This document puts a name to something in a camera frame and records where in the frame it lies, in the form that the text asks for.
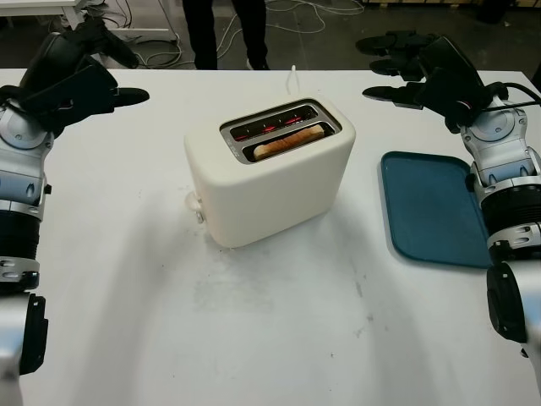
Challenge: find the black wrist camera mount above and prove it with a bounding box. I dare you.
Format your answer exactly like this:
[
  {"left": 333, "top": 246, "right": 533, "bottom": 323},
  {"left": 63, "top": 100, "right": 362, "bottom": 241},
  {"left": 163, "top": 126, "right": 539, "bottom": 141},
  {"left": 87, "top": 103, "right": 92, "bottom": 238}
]
[
  {"left": 19, "top": 65, "right": 118, "bottom": 139},
  {"left": 416, "top": 67, "right": 477, "bottom": 135}
]

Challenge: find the cream two-slot toaster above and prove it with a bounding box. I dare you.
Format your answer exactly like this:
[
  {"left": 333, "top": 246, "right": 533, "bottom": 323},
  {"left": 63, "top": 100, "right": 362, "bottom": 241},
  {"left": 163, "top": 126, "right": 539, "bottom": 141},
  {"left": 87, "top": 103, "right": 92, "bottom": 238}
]
[{"left": 183, "top": 96, "right": 358, "bottom": 250}]

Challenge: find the white metal desk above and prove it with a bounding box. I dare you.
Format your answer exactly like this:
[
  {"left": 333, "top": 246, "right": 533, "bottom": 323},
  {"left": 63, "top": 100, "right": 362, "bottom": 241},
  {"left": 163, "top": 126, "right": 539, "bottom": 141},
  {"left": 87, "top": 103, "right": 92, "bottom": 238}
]
[{"left": 0, "top": 0, "right": 182, "bottom": 44}]

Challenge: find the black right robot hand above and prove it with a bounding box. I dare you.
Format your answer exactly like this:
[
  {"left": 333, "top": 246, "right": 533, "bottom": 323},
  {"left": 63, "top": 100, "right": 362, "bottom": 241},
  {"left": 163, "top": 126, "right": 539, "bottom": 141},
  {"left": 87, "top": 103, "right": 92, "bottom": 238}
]
[{"left": 356, "top": 30, "right": 484, "bottom": 112}]

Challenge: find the white floor cable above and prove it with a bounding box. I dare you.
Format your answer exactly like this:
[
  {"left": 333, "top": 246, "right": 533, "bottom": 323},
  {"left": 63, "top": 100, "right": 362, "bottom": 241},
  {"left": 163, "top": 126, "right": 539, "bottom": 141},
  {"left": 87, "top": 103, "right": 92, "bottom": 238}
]
[{"left": 219, "top": 0, "right": 327, "bottom": 64}]

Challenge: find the dark floor bin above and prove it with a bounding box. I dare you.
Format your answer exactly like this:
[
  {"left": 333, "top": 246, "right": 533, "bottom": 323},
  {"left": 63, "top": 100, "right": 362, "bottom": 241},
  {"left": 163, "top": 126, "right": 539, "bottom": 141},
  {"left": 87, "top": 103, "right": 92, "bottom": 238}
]
[{"left": 473, "top": 0, "right": 515, "bottom": 25}]

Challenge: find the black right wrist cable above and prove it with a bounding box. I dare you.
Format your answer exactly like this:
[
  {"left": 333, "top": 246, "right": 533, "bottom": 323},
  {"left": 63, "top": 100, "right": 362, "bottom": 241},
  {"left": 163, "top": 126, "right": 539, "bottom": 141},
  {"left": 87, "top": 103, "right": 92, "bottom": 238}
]
[{"left": 477, "top": 81, "right": 541, "bottom": 116}]

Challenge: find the white toaster power cord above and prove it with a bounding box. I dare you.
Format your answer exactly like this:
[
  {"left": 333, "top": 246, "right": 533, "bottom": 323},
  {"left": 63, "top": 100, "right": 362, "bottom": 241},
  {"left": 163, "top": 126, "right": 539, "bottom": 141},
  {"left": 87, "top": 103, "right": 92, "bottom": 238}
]
[{"left": 285, "top": 64, "right": 299, "bottom": 96}]

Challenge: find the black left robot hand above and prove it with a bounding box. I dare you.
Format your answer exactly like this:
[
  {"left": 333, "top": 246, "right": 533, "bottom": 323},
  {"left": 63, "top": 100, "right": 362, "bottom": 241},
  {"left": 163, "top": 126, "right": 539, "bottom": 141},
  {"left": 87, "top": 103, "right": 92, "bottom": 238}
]
[{"left": 20, "top": 19, "right": 150, "bottom": 107}]

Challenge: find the teal plastic tray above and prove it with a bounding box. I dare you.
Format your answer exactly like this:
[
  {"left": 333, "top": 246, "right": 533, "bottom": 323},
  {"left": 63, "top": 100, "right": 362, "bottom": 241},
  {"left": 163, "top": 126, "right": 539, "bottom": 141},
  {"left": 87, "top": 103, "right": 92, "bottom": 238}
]
[{"left": 380, "top": 151, "right": 494, "bottom": 271}]

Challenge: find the grey floor cable bundle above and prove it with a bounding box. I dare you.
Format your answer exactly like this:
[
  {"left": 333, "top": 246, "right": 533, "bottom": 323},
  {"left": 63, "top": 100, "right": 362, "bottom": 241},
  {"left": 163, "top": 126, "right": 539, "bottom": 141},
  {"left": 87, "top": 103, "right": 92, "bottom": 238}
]
[{"left": 124, "top": 38, "right": 186, "bottom": 69}]

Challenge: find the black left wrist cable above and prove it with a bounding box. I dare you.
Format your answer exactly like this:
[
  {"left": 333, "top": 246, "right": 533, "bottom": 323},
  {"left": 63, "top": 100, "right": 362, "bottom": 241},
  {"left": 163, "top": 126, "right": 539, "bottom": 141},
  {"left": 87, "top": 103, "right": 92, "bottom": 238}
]
[{"left": 0, "top": 84, "right": 30, "bottom": 113}]

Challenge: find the person in black trousers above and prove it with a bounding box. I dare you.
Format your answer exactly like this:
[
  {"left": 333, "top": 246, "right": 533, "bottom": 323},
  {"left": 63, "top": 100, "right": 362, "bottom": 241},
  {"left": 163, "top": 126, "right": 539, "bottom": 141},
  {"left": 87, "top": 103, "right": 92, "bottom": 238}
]
[{"left": 182, "top": 0, "right": 271, "bottom": 71}]

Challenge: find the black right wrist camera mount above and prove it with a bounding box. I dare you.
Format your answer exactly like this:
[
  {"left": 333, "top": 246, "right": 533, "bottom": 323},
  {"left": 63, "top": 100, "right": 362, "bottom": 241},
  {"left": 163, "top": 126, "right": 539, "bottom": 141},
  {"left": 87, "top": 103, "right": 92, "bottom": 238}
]
[{"left": 416, "top": 67, "right": 477, "bottom": 135}]

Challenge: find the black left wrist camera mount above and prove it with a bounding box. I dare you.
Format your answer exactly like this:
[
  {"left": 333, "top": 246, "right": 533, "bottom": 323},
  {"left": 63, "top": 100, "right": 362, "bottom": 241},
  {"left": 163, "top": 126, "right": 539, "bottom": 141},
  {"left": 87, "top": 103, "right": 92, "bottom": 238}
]
[{"left": 19, "top": 65, "right": 118, "bottom": 139}]

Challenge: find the browned toast slice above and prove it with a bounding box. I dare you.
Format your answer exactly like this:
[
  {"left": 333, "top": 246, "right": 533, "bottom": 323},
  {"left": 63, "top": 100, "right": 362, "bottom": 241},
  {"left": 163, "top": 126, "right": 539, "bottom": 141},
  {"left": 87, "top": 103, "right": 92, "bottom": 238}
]
[{"left": 253, "top": 123, "right": 329, "bottom": 162}]

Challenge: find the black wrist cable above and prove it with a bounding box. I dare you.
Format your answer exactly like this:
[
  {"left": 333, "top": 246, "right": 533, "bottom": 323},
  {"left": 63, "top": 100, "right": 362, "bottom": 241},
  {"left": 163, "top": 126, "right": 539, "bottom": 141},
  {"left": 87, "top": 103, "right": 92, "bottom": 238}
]
[
  {"left": 477, "top": 81, "right": 541, "bottom": 116},
  {"left": 0, "top": 84, "right": 30, "bottom": 113}
]

